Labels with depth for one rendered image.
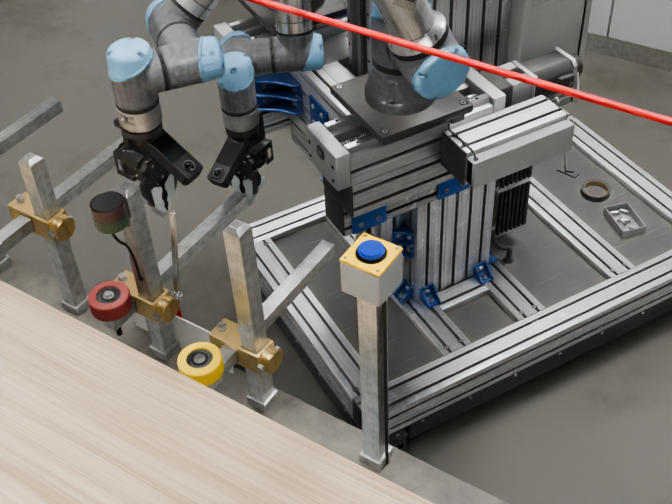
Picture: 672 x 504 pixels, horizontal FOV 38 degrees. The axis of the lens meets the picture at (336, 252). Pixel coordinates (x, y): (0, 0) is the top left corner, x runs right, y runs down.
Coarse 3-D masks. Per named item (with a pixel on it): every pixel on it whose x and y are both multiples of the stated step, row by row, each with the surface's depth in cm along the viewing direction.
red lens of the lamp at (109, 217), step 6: (90, 204) 168; (114, 210) 167; (120, 210) 168; (126, 210) 170; (96, 216) 167; (102, 216) 167; (108, 216) 167; (114, 216) 167; (120, 216) 168; (102, 222) 168; (108, 222) 168
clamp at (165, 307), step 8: (128, 272) 194; (128, 280) 192; (136, 288) 191; (136, 296) 189; (160, 296) 189; (168, 296) 189; (136, 304) 190; (144, 304) 189; (152, 304) 187; (160, 304) 188; (168, 304) 188; (176, 304) 190; (136, 312) 192; (144, 312) 191; (152, 312) 189; (160, 312) 188; (168, 312) 189; (176, 312) 191; (152, 320) 191; (168, 320) 190
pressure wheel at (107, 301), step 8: (96, 288) 186; (104, 288) 186; (112, 288) 186; (120, 288) 186; (128, 288) 186; (88, 296) 185; (96, 296) 185; (104, 296) 184; (112, 296) 184; (120, 296) 184; (128, 296) 184; (96, 304) 183; (104, 304) 183; (112, 304) 183; (120, 304) 183; (128, 304) 185; (96, 312) 183; (104, 312) 182; (112, 312) 182; (120, 312) 183; (128, 312) 185; (104, 320) 184; (112, 320) 184; (120, 328) 191
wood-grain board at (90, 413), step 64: (0, 320) 182; (64, 320) 181; (0, 384) 170; (64, 384) 170; (128, 384) 169; (192, 384) 168; (0, 448) 160; (64, 448) 160; (128, 448) 159; (192, 448) 159; (256, 448) 158; (320, 448) 158
